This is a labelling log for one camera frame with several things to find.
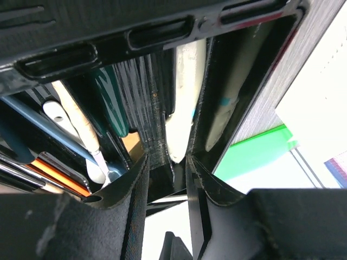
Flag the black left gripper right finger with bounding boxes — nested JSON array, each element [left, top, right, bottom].
[[185, 156, 346, 259]]

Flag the white file organizer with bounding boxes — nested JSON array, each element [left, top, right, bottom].
[[275, 4, 346, 189]]

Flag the blue plastic spoon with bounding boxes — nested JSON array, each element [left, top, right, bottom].
[[0, 96, 128, 179]]

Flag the black cutlery tray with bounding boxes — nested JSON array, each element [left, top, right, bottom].
[[1, 1, 310, 202]]

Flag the orange chopstick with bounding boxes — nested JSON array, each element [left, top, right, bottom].
[[26, 159, 91, 197]]

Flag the white plastic spoon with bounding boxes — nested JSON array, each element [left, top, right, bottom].
[[42, 100, 106, 184]]

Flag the green cutting mat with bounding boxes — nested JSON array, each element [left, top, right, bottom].
[[214, 124, 298, 181]]

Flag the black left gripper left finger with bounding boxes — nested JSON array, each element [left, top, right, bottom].
[[1, 155, 149, 259]]

